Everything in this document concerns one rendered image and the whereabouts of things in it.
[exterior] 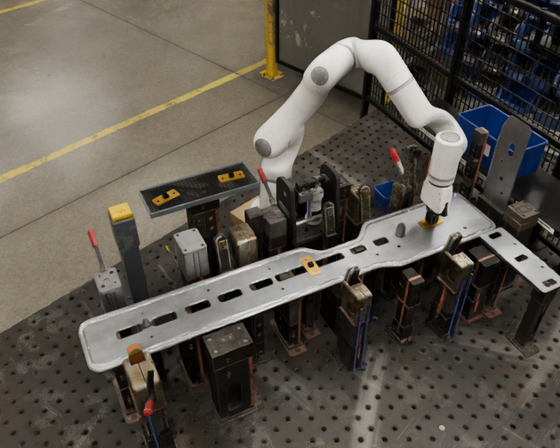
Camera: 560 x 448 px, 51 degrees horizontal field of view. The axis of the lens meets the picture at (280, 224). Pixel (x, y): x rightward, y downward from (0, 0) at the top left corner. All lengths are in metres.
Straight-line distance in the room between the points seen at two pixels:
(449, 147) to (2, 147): 3.47
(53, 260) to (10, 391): 1.53
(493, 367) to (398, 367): 0.31
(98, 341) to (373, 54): 1.13
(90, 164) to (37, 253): 0.89
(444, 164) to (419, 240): 0.28
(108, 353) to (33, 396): 0.43
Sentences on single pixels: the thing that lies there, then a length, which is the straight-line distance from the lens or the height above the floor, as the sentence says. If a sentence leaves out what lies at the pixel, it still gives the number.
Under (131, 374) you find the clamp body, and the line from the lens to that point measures 1.55.
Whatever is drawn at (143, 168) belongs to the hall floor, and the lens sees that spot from 4.07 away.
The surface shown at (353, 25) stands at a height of 0.68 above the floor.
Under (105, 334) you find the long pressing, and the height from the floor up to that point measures 1.00.
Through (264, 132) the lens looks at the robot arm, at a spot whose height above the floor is 1.21.
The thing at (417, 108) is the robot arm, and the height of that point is 1.43.
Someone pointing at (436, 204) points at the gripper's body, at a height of 1.12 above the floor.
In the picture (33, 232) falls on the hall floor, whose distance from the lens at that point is 3.75.
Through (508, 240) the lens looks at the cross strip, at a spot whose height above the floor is 1.00.
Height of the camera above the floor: 2.30
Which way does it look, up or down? 41 degrees down
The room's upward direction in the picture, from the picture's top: straight up
